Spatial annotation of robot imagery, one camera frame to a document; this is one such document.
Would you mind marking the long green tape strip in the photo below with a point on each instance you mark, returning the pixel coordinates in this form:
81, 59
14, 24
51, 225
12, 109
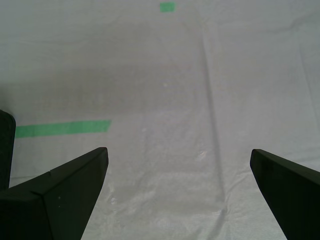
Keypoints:
65, 128

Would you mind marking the black perforated plastic basket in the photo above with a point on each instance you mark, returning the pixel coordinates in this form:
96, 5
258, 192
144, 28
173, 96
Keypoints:
6, 150

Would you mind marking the small green tape marker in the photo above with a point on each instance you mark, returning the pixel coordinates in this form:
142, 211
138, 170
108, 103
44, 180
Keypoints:
167, 7

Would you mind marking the white table cover sheet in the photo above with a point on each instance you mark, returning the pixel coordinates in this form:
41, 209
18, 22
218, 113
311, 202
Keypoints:
175, 75

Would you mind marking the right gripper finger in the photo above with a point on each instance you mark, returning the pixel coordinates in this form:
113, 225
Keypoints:
295, 197
50, 207

